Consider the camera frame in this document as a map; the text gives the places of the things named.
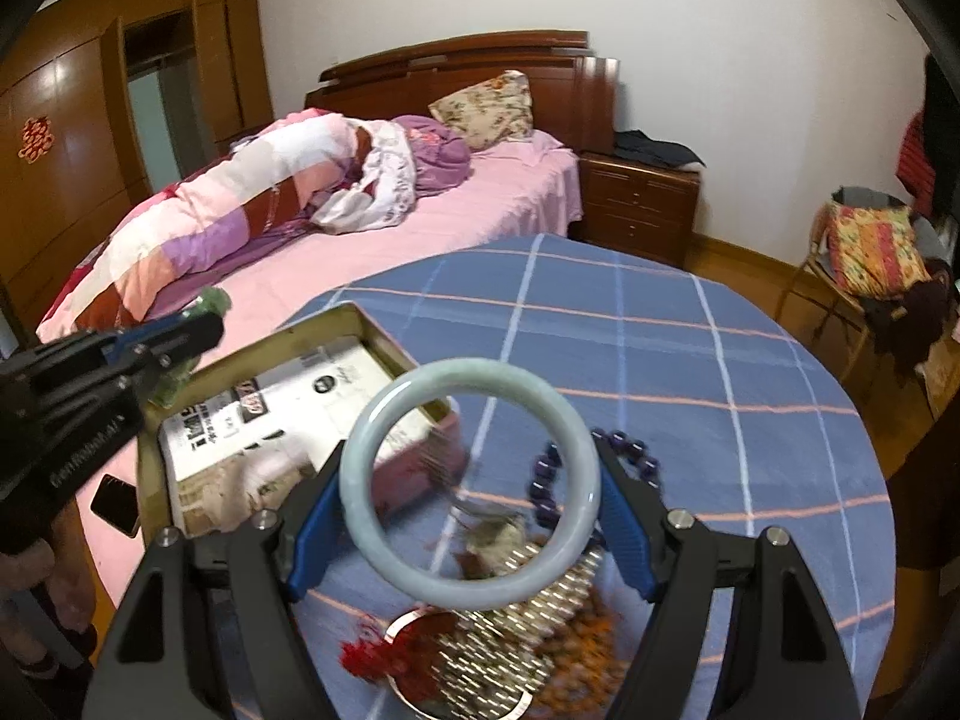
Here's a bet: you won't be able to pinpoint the red tassel charm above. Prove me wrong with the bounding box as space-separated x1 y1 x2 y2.
338 616 409 683

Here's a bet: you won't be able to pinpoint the dark clothes on nightstand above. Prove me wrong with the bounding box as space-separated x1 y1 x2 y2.
613 130 704 169

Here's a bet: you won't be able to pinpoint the rattan chair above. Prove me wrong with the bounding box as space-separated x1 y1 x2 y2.
775 185 953 380

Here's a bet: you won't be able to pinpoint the brown wooden wardrobe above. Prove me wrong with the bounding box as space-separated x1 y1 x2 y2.
2 0 274 328

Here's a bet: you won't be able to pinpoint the wooden nightstand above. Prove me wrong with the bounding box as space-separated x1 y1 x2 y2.
568 153 701 268

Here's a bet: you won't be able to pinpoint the red double happiness sticker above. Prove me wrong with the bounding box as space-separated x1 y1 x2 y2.
18 115 55 164

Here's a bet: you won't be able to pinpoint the floral pillow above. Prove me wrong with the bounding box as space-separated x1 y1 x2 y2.
428 70 534 151

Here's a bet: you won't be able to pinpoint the pink patchwork quilt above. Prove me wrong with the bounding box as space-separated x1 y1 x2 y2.
37 109 416 343

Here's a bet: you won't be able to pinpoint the bed with pink sheet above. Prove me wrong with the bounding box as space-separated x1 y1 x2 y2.
34 130 586 608

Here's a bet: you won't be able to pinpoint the person's left hand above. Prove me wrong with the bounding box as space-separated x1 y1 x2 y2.
0 500 100 685

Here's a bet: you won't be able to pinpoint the colourful chair cushion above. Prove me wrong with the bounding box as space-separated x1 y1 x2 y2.
827 202 929 301

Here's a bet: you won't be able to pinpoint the dark green jade bangle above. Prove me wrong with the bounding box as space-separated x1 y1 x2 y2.
149 288 231 408

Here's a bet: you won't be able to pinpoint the purple bead bracelet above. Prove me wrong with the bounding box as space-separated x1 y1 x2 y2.
527 427 664 550

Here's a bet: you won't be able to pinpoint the purple garment on bed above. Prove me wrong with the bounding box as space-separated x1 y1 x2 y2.
394 115 472 197

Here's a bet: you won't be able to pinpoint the pink rectangular tin box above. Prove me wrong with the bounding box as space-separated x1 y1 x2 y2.
136 301 469 542

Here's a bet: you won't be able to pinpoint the wooden headboard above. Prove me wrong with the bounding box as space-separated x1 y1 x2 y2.
304 29 619 154

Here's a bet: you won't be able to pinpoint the pale green jade bangle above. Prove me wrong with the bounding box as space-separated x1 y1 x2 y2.
338 356 604 613

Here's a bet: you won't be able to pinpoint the blue plaid tablecloth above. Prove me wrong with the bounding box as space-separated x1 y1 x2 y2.
224 232 898 720

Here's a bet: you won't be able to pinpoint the hanging coats on rack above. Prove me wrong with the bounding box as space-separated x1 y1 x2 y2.
896 54 958 224

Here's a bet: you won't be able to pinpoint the silver bead necklace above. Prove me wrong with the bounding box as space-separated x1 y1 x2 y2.
429 538 610 714

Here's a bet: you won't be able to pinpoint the brown wooden bead necklace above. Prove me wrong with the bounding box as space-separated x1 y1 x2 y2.
535 583 628 717

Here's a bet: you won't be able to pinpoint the black phone on bed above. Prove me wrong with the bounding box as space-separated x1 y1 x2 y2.
89 473 140 538

